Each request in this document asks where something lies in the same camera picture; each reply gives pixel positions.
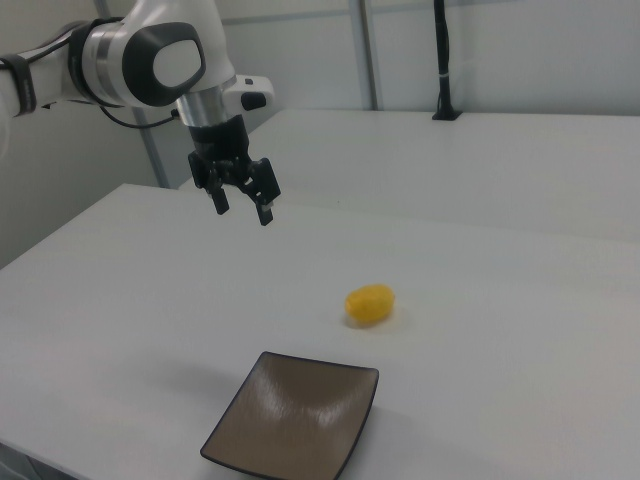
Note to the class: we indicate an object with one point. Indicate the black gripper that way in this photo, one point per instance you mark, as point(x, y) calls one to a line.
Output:
point(220, 142)

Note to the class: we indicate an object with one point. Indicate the yellow potato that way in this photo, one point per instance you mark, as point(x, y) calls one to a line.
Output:
point(371, 305)

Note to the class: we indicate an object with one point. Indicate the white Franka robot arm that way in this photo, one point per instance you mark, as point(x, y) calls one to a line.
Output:
point(210, 30)

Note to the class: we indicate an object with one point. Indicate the brown square ceramic plate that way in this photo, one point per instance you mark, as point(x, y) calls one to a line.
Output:
point(300, 415)

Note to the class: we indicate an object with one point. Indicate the black pole with base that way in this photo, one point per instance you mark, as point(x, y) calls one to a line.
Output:
point(442, 50)

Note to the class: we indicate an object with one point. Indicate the grey partition post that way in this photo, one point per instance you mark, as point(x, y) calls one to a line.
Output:
point(156, 155)
point(371, 50)

